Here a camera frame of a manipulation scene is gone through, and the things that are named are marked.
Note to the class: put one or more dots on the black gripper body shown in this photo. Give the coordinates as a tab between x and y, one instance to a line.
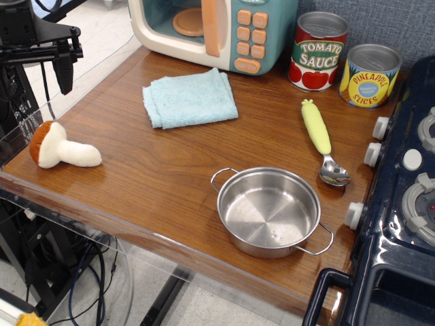
44	51

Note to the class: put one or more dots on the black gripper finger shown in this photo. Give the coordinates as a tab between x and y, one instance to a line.
63	68

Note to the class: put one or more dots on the stainless steel pot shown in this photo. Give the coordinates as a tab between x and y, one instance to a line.
268	212

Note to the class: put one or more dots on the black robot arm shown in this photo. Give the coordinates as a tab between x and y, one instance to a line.
26	38

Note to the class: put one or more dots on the light blue folded cloth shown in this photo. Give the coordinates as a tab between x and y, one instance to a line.
189	100

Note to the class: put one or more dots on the plush mushroom toy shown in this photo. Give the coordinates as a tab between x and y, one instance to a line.
49	146

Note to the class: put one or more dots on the orange microwave turntable plate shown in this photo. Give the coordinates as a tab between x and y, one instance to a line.
189	22

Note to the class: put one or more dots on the teal toy microwave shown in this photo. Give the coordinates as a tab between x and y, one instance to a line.
240	36

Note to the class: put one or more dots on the tomato sauce can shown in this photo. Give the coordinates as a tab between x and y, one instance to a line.
318	45

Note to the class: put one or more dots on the pineapple slices can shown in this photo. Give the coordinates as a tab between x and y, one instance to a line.
369	75

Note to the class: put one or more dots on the white stove knob middle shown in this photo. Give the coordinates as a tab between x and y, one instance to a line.
372	154

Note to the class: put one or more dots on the white stove knob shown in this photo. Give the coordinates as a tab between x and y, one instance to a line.
372	154
353	214
380	128

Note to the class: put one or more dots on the white stove knob upper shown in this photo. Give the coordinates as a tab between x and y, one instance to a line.
380	128

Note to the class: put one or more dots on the white stove knob lower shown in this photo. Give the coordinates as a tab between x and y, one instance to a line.
353	214

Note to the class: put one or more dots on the dark blue toy stove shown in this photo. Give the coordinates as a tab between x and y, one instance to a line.
391	281

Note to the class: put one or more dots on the spoon with yellow-green handle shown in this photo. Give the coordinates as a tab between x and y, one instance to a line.
330	171

